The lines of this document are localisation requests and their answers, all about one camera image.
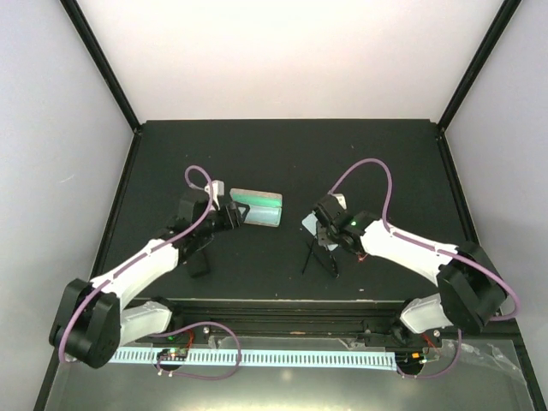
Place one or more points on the black sunglasses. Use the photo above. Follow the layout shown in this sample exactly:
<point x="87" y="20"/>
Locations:
<point x="323" y="256"/>

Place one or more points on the grey glasses case green lining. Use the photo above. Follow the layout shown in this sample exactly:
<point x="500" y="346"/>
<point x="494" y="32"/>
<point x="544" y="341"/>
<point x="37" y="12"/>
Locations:
<point x="253" y="197"/>

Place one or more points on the light blue cleaning cloth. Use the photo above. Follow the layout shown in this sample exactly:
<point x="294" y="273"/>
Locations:
<point x="264" y="216"/>

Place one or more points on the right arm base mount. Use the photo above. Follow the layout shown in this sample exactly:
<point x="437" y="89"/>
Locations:
<point x="412" y="351"/>

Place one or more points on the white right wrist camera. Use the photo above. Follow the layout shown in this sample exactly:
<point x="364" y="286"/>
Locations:
<point x="341" y="200"/>

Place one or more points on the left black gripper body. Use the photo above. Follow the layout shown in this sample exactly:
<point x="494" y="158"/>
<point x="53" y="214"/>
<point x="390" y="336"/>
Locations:
<point x="229" y="222"/>

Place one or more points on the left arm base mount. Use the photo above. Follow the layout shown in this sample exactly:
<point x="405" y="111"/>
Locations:
<point x="180" y="342"/>

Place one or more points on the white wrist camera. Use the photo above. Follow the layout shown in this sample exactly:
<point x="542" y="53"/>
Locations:
<point x="341" y="200"/>
<point x="215" y="190"/>

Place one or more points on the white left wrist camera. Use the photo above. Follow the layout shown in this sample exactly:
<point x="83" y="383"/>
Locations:
<point x="215" y="190"/>

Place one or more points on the white slotted cable duct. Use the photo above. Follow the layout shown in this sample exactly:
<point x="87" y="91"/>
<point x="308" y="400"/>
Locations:
<point x="255" y="358"/>

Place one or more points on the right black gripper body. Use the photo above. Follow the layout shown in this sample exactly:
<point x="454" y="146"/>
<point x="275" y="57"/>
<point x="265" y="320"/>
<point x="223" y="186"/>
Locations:
<point x="332" y="234"/>

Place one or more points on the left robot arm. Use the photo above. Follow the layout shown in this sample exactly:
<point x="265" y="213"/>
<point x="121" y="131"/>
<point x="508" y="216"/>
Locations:
<point x="94" y="318"/>

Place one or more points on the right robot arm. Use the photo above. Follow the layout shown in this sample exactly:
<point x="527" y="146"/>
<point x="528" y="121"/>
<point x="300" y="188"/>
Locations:
<point x="470" y="291"/>

